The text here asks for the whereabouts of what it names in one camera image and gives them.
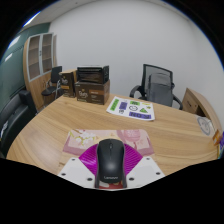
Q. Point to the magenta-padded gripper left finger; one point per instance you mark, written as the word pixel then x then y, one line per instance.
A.
pixel 75 170

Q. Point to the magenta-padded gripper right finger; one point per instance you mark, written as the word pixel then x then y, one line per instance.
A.
pixel 145 170

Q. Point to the black computer mouse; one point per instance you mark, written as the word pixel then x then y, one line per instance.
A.
pixel 110 161

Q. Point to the cartoon print mouse pad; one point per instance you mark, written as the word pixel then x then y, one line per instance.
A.
pixel 86 138

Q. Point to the white sheet with coloured shapes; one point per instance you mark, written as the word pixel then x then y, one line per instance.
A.
pixel 131 108

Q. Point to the large brown cardboard box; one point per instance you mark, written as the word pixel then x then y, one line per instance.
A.
pixel 91 92

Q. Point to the orange cardboard box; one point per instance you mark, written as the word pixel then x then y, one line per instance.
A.
pixel 217 137

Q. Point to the black leather sofa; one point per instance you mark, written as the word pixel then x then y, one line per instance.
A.
pixel 15 116

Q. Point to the small brown cardboard box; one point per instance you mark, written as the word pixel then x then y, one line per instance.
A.
pixel 67 83

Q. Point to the black side chair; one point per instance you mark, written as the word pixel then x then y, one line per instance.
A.
pixel 55 76

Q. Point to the black printed box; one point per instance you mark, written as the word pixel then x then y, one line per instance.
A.
pixel 92 74

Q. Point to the black mesh office chair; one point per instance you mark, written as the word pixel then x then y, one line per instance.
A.
pixel 156 69

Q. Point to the wooden shelf cabinet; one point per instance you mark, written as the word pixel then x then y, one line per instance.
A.
pixel 35 63

